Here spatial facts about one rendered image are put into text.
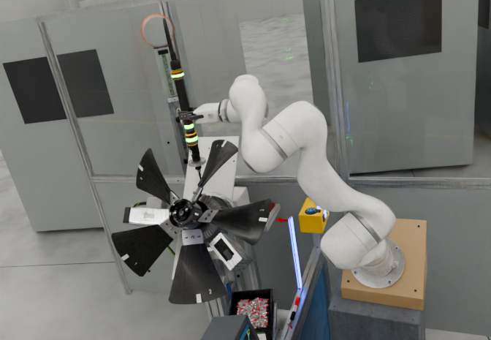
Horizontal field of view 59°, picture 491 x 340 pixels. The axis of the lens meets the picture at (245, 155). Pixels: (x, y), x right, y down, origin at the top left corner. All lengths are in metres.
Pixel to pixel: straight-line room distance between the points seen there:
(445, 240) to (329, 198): 1.39
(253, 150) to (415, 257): 0.82
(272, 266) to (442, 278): 0.96
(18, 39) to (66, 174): 1.24
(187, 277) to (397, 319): 0.78
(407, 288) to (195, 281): 0.78
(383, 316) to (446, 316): 1.20
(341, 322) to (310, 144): 0.79
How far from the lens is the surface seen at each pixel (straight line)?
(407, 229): 1.69
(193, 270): 1.79
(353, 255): 1.27
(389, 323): 1.64
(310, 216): 1.91
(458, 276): 2.63
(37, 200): 4.72
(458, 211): 2.40
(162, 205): 2.10
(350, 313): 1.65
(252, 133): 1.08
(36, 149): 4.45
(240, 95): 1.13
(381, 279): 1.64
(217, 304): 2.24
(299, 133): 1.07
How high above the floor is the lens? 2.05
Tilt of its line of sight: 22 degrees down
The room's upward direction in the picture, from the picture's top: 10 degrees counter-clockwise
